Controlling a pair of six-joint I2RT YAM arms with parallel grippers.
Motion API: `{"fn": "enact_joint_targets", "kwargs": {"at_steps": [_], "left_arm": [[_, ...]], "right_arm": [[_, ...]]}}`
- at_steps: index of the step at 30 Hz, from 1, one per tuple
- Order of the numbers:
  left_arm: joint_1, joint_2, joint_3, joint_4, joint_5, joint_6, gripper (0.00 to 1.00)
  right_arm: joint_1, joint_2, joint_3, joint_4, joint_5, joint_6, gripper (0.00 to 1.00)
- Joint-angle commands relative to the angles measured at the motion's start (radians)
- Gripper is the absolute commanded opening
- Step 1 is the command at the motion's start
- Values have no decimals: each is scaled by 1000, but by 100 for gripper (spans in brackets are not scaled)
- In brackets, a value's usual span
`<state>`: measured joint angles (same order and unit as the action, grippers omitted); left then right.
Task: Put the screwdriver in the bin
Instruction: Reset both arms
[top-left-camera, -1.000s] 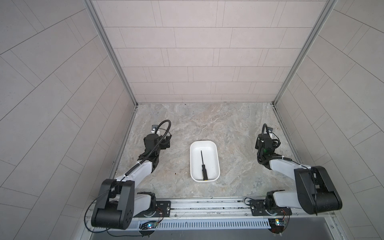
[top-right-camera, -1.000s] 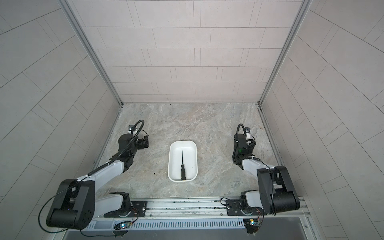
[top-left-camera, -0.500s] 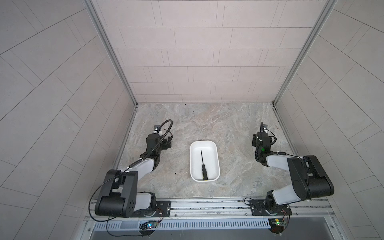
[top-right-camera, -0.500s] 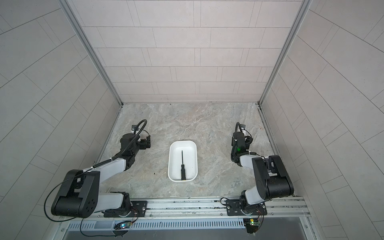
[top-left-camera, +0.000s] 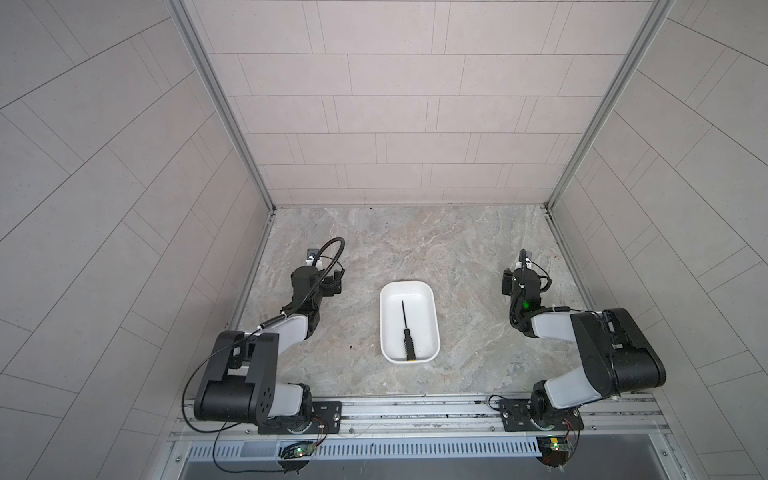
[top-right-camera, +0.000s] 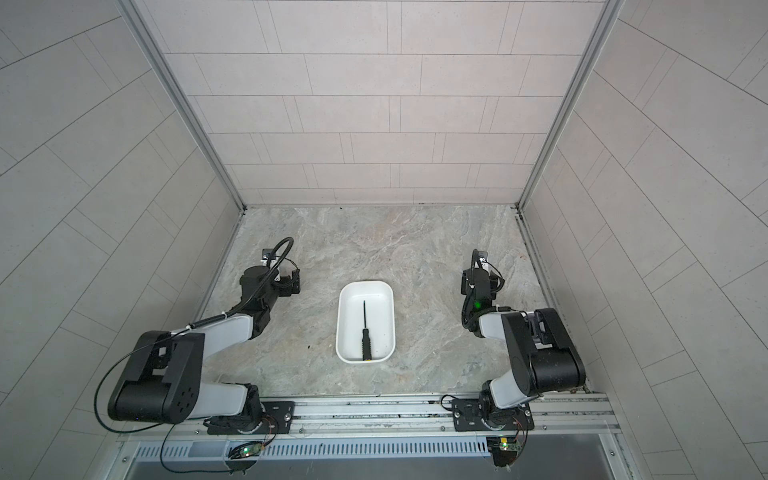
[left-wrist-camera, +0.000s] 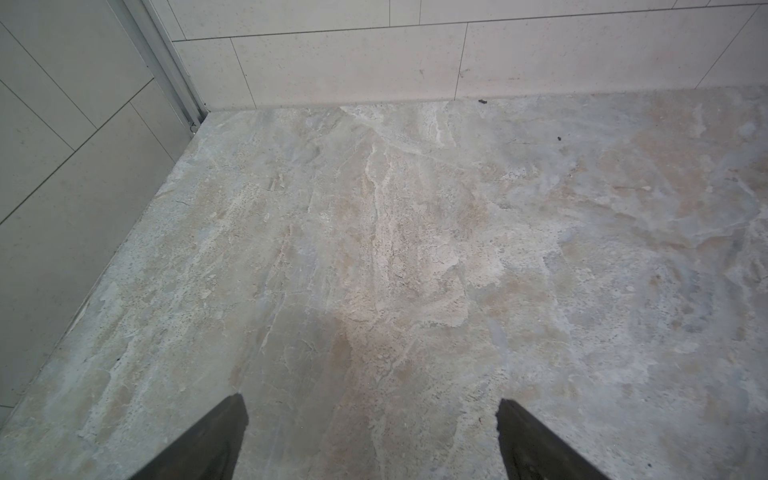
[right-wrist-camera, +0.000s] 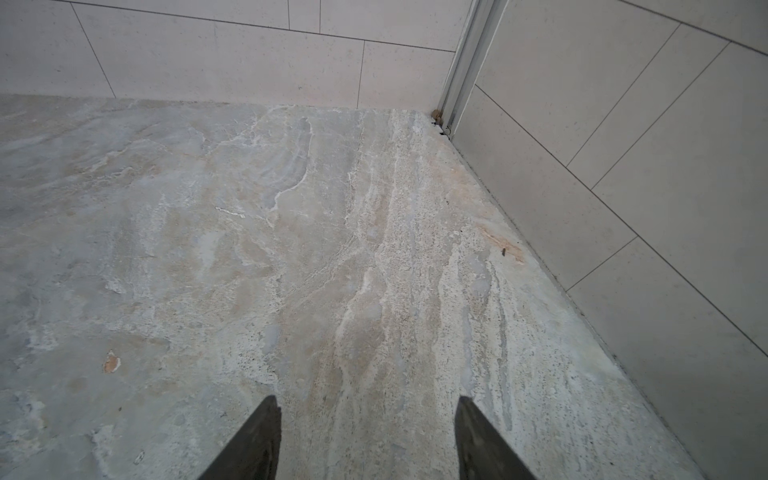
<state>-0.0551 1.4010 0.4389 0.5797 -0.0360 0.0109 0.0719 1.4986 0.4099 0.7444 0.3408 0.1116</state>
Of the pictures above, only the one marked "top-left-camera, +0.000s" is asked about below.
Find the green circuit board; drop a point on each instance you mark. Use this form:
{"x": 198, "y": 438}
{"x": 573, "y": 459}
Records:
{"x": 555, "y": 451}
{"x": 298, "y": 451}

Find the left green circuit board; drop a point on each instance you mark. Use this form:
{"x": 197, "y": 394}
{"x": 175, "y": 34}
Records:
{"x": 298, "y": 451}

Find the right green circuit board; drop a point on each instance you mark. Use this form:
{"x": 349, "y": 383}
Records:
{"x": 555, "y": 451}

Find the aluminium mounting rail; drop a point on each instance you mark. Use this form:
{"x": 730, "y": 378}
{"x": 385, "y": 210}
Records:
{"x": 474, "y": 415}

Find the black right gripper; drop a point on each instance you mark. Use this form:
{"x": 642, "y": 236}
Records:
{"x": 507, "y": 281}

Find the white slotted cable duct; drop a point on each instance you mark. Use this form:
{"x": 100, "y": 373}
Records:
{"x": 372, "y": 448}

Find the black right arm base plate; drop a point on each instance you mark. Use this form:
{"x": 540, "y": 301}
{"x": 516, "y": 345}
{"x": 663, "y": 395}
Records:
{"x": 537, "y": 416}

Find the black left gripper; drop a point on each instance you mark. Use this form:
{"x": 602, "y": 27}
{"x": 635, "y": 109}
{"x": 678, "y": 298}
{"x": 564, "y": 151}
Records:
{"x": 327, "y": 289}

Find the black and yellow screwdriver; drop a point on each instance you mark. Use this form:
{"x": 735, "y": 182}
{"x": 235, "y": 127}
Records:
{"x": 408, "y": 340}

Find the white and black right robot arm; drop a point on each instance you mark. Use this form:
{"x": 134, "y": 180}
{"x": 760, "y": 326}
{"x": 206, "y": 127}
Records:
{"x": 615, "y": 356}

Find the aluminium corner post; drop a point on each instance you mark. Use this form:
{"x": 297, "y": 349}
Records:
{"x": 647, "y": 32}
{"x": 192, "y": 40}

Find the left aluminium corner post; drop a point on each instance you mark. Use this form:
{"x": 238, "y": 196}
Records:
{"x": 192, "y": 40}

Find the right aluminium corner post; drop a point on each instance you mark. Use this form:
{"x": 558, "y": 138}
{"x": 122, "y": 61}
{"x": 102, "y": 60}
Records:
{"x": 647, "y": 32}

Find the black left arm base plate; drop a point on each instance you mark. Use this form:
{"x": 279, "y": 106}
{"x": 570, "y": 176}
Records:
{"x": 324, "y": 418}

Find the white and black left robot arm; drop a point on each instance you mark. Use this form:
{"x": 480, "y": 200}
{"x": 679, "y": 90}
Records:
{"x": 239, "y": 383}

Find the white rectangular plastic bin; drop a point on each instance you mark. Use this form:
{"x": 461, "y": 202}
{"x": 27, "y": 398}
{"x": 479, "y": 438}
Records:
{"x": 421, "y": 318}

